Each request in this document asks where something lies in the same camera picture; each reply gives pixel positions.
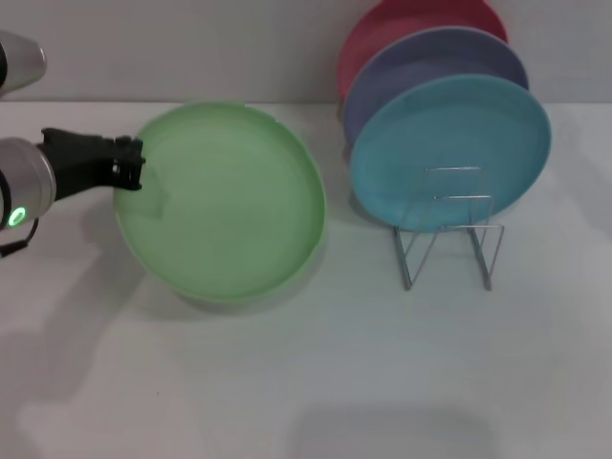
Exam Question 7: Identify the green plastic plate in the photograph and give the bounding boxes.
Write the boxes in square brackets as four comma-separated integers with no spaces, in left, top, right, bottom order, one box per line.
[112,100,329,304]

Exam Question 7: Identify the silver wire plate rack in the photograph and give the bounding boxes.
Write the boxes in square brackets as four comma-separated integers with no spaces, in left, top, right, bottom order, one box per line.
[392,165,507,292]

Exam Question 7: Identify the blue plastic plate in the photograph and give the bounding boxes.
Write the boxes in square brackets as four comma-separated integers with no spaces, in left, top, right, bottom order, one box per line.
[349,74,554,227]

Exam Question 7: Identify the purple plastic plate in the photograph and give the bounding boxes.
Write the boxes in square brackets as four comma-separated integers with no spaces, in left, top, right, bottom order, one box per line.
[341,26,531,147]

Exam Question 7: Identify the red plastic plate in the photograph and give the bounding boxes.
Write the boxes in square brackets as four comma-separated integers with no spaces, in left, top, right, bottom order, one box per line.
[337,0,510,104]

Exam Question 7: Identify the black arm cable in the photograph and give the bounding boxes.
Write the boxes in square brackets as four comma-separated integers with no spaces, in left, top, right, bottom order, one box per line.
[0,217,40,258]

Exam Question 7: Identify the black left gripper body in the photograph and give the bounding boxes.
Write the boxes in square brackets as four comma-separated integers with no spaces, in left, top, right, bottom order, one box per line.
[40,127,119,201]

